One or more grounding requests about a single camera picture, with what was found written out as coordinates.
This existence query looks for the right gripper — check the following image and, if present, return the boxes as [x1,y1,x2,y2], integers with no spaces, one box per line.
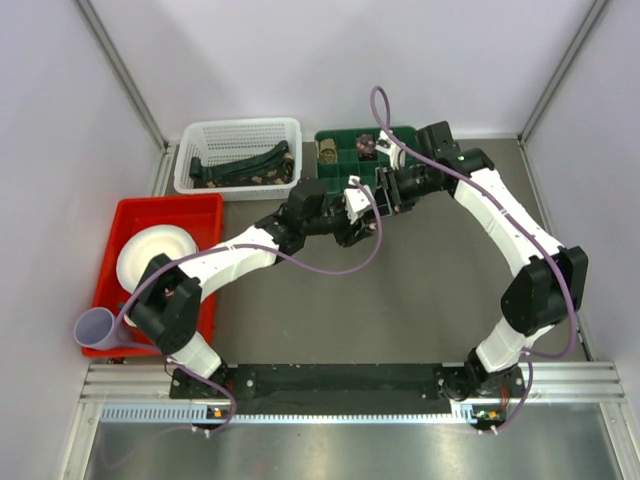
[365,163,442,223]

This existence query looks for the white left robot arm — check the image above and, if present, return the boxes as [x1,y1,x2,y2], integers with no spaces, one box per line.
[117,176,382,397]

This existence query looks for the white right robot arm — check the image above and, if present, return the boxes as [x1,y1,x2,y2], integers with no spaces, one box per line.
[376,122,588,400]

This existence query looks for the dark floral tie in basket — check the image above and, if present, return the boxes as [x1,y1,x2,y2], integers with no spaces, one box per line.
[189,153,294,188]

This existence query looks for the rolled dark floral tie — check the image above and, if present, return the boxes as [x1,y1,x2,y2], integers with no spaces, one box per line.
[356,134,377,162]

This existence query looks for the rolled olive tie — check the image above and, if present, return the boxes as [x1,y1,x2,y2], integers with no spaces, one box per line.
[318,138,338,165]

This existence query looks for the dark green tie in basket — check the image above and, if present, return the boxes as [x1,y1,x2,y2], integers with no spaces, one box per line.
[188,140,293,186]

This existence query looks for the green compartment tray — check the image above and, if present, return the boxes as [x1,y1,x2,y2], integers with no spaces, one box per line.
[315,126,439,216]

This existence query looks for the red plastic bin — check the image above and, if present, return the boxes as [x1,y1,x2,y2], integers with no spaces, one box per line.
[81,194,224,358]

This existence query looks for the white perforated plastic basket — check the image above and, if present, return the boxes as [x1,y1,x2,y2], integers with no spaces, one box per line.
[173,117,303,202]

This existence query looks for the white plate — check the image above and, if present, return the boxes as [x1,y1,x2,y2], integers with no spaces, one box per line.
[116,224,198,293]

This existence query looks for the lavender plastic cup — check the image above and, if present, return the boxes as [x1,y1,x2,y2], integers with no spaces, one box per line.
[73,307,133,351]

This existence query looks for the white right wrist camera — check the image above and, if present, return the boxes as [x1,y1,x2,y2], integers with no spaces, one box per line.
[375,130,406,170]

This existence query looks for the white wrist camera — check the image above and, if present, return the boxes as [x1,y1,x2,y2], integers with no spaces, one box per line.
[375,130,406,170]
[343,175,374,224]

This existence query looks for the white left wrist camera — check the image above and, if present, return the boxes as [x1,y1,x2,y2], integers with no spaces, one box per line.
[343,175,374,224]

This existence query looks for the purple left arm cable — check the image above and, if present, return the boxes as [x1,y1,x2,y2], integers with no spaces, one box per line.
[112,179,386,436]

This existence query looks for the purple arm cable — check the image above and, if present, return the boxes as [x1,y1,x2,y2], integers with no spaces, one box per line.
[369,85,579,435]
[112,179,386,436]

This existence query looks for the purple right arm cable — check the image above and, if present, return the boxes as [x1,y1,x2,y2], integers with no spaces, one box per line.
[369,85,579,435]

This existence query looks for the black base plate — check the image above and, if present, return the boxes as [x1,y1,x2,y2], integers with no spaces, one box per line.
[168,362,528,415]

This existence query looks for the aluminium frame rail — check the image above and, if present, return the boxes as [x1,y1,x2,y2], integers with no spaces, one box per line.
[80,362,625,427]

